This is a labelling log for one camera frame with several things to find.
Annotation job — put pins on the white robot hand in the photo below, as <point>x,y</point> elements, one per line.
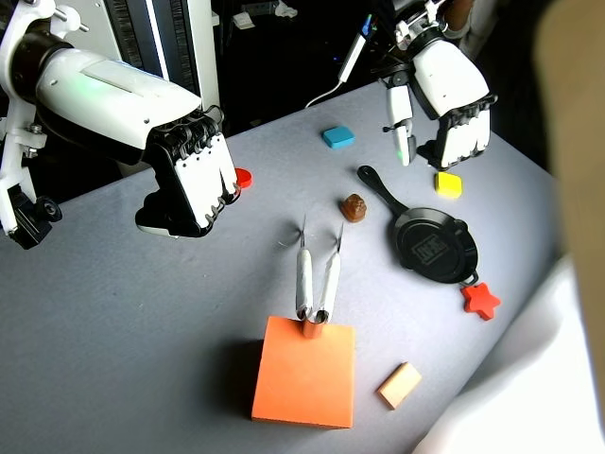
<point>108,99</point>
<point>446,75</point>

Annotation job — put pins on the small black frying pan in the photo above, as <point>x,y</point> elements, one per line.
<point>435,246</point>

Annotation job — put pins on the person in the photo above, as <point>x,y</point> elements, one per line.
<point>457,14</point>

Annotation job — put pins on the white power strip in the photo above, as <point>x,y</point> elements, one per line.
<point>353,54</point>

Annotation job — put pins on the yellow square block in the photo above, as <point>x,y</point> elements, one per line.
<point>448,184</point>

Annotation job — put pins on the blue rounded block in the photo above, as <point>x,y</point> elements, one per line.
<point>338,137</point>

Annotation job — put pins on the beige blurred panel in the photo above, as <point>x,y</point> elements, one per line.
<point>581,142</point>

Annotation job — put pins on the small white box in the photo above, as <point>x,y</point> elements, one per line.
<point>244,20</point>

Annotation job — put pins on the red round block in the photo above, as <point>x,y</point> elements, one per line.
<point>245,178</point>

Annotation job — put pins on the white crumpled tissue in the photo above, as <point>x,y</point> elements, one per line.
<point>285,8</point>

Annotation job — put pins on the grey table cloth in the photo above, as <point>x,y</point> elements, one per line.
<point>142,307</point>

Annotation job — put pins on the red star block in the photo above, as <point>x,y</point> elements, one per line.
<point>479,302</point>

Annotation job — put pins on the white fabric sheet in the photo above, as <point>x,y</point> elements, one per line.
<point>520,378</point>

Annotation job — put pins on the tan wooden rectangular block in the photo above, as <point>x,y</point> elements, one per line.
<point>399,385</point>

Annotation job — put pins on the large orange foam block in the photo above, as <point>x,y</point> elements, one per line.
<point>302,378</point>

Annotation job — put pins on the white and black cabinet frame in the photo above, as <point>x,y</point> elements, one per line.
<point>201,47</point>

